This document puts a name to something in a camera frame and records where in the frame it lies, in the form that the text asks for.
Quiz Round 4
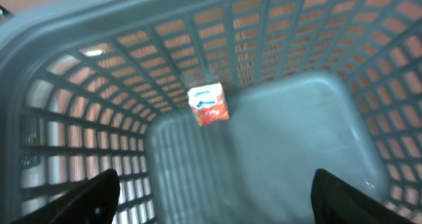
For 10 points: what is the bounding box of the grey plastic mesh basket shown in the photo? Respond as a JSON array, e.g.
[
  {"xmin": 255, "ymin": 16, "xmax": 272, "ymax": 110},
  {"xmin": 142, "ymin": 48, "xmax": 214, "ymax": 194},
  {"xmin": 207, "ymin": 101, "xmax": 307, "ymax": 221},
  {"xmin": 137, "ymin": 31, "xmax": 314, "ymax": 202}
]
[{"xmin": 1, "ymin": 0, "xmax": 421, "ymax": 223}]

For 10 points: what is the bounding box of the small orange white box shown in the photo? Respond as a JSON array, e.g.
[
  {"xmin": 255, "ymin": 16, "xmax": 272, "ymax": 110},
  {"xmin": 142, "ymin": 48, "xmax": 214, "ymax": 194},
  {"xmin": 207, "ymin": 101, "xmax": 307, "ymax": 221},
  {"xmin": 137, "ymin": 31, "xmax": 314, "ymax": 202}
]
[{"xmin": 187, "ymin": 83, "xmax": 229, "ymax": 126}]

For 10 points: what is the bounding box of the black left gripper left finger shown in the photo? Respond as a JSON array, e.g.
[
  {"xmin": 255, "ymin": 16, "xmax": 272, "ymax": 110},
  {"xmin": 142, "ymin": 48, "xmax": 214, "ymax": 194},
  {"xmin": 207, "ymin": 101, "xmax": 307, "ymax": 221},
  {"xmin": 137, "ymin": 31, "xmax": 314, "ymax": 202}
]
[{"xmin": 13, "ymin": 169, "xmax": 120, "ymax": 224}]

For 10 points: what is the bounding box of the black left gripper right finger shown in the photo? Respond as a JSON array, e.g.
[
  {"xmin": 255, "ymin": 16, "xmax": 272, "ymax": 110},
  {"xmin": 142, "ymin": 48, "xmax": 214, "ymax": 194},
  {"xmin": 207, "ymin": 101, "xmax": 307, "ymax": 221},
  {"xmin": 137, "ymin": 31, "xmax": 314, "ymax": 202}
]
[{"xmin": 311, "ymin": 169, "xmax": 412, "ymax": 224}]

